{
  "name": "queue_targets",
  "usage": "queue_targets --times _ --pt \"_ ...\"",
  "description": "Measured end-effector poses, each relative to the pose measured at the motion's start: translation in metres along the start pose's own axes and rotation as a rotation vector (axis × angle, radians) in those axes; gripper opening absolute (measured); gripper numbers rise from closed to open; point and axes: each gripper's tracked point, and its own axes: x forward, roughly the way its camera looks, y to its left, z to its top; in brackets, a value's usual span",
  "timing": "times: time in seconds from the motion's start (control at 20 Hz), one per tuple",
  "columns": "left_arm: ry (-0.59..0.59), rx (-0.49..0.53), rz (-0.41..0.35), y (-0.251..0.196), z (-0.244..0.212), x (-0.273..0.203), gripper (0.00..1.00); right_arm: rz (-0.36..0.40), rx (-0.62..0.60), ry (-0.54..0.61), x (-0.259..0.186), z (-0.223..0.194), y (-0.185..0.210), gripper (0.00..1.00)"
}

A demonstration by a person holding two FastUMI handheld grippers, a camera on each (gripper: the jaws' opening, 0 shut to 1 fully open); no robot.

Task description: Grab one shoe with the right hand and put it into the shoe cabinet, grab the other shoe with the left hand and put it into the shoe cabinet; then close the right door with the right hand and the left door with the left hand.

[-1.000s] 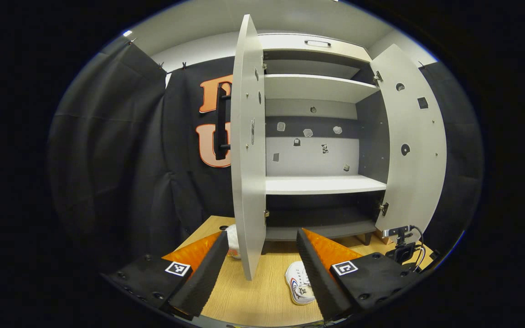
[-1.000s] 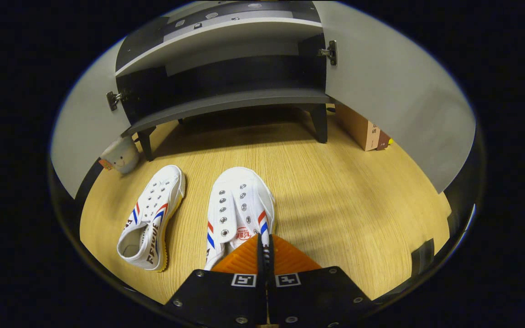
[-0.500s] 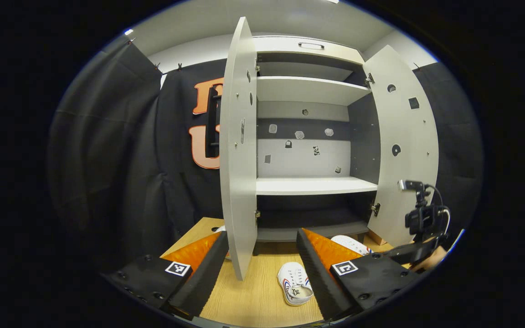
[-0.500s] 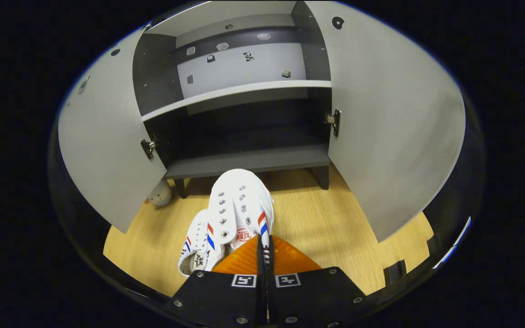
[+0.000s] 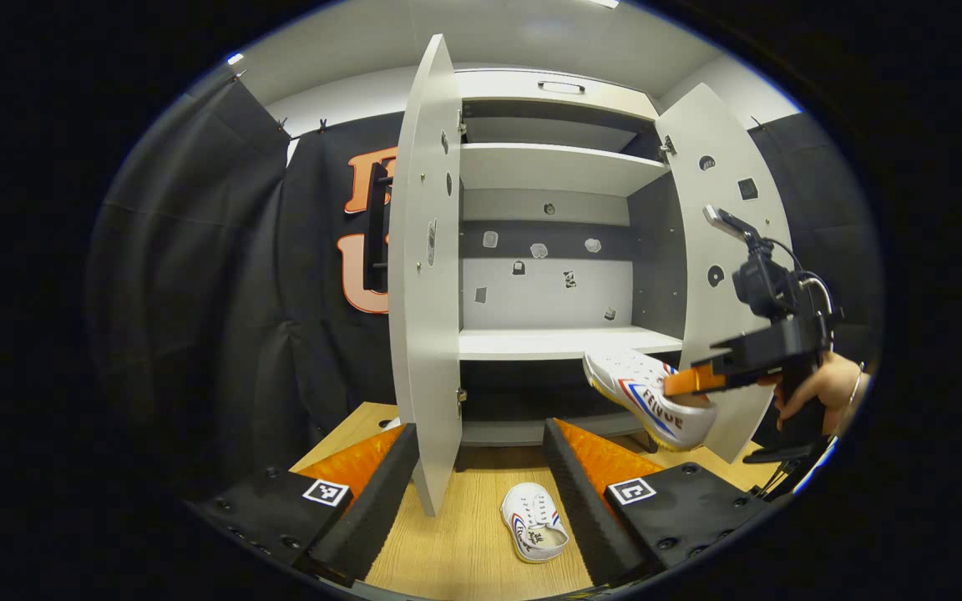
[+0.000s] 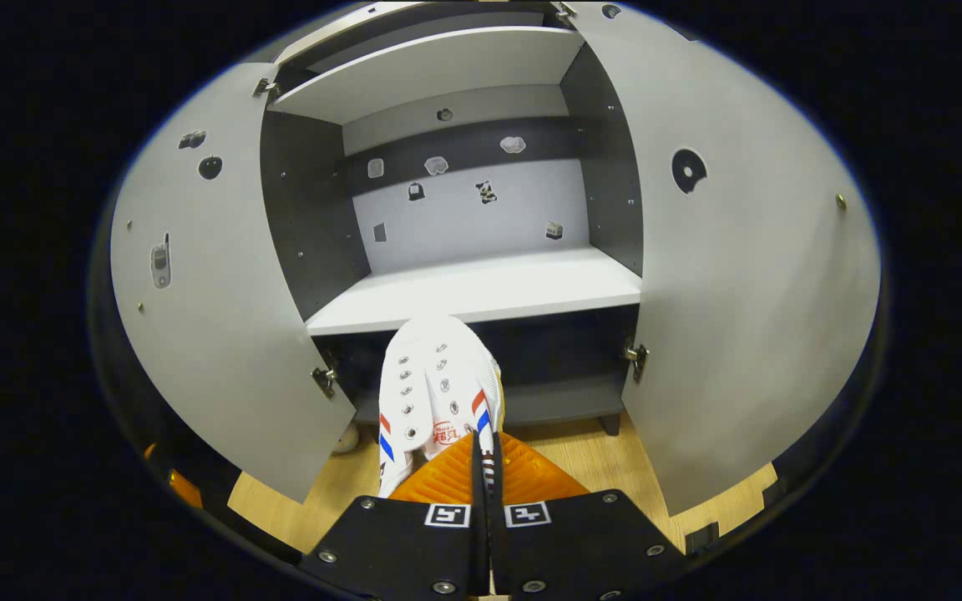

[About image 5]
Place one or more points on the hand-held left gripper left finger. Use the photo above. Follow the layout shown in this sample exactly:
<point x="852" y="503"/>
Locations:
<point x="372" y="517"/>

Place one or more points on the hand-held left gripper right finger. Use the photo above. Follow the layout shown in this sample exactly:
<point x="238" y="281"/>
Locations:
<point x="581" y="509"/>

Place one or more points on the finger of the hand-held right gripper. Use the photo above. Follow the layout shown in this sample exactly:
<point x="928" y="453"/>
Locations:
<point x="694" y="380"/>

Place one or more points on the white striped shoe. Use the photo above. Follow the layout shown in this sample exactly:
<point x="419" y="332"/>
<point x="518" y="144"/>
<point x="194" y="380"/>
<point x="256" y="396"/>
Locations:
<point x="631" y="380"/>
<point x="531" y="522"/>

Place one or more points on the white cabinet door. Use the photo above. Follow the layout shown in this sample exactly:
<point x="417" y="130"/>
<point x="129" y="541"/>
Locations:
<point x="427" y="359"/>
<point x="702" y="309"/>

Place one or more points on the white shoe cabinet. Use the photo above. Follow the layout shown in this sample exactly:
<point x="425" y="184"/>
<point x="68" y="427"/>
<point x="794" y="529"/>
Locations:
<point x="564" y="342"/>

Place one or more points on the white cabinet drawer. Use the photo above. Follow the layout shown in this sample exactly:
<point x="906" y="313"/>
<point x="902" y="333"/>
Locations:
<point x="498" y="86"/>

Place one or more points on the black backdrop cloth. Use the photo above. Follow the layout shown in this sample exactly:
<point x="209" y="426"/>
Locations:
<point x="832" y="209"/>
<point x="197" y="292"/>

